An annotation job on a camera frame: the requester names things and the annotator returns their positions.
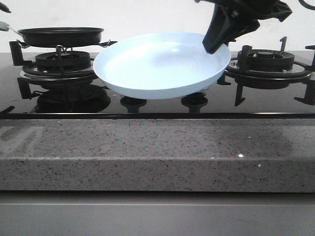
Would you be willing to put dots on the black glass cooktop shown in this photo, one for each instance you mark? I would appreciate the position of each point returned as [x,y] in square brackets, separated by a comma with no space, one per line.
[231,98]

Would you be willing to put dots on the black pan support grate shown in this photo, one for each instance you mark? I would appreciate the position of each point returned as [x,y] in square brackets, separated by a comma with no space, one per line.
[263,80]
[75,81]

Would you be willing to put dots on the right gas burner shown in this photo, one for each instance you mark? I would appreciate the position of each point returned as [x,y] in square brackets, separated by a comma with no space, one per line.
[262,60]

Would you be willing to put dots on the left gas burner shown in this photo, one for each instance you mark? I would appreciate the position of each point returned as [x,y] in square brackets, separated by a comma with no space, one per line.
[49,63]

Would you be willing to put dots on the black frying pan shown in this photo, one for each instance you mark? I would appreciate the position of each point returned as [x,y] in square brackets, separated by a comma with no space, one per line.
[65,36]

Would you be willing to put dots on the black left pan support grate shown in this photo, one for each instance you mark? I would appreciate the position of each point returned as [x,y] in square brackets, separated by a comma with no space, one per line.
[75,81]

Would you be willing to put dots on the black right pan support grate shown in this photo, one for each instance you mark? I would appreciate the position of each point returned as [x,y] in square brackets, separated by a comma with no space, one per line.
[263,80]

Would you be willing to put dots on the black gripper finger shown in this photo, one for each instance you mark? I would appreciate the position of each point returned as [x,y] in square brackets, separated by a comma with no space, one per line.
[4,8]

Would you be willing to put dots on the light blue plate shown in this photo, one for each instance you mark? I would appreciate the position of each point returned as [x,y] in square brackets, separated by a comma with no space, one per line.
[160,65]

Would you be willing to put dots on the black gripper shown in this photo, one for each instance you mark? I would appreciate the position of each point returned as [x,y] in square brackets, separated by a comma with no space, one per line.
[234,18]

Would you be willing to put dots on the gas burner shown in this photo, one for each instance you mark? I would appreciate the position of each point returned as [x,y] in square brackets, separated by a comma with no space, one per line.
[262,60]
[49,63]

